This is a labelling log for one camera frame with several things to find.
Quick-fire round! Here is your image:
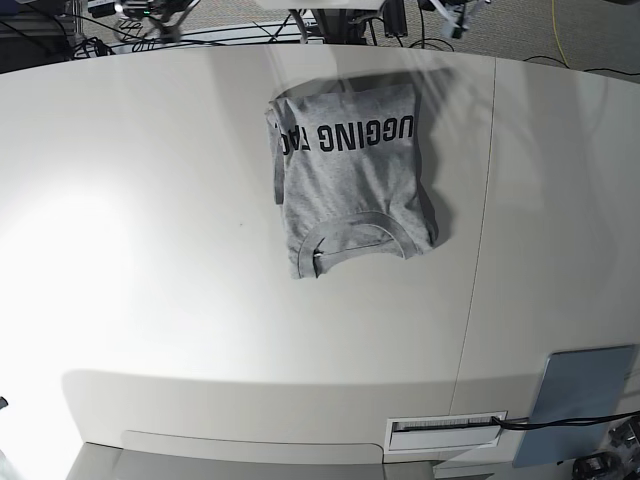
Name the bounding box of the black cable on table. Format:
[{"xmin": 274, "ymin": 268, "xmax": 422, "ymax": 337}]
[{"xmin": 492, "ymin": 412, "xmax": 640, "ymax": 432}]

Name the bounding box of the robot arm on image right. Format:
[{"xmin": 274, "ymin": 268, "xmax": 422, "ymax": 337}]
[{"xmin": 418, "ymin": 0, "xmax": 493, "ymax": 39}]

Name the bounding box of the black cable bundle behind table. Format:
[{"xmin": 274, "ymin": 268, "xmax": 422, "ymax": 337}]
[{"xmin": 69, "ymin": 0, "xmax": 451, "ymax": 56}]

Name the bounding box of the grey T-shirt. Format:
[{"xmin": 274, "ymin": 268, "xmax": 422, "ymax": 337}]
[{"xmin": 265, "ymin": 84, "xmax": 434, "ymax": 279}]

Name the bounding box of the blue-grey flat pad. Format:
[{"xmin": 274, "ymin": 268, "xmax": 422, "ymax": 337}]
[{"xmin": 512, "ymin": 345, "xmax": 636, "ymax": 468}]

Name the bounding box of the black device at corner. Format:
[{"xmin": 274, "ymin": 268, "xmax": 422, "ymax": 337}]
[{"xmin": 572, "ymin": 452, "xmax": 622, "ymax": 480}]

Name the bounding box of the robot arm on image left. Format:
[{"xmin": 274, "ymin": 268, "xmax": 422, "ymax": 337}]
[{"xmin": 87, "ymin": 0, "xmax": 200, "ymax": 43}]

